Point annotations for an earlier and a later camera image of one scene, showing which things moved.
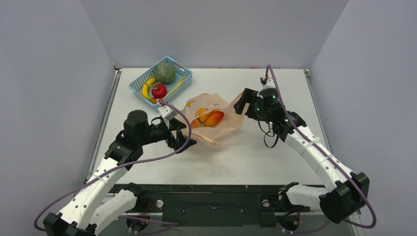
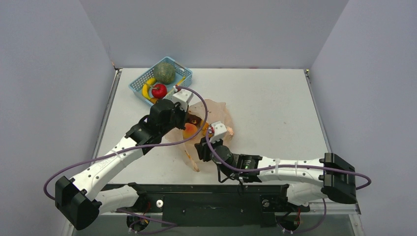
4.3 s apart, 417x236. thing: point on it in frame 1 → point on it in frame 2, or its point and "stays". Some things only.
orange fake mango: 212,118 → 205,126
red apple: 159,91 stays
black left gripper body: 175,144 → 179,117
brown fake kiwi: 153,100 stays
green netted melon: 164,73 stays
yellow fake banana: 150,81 stays
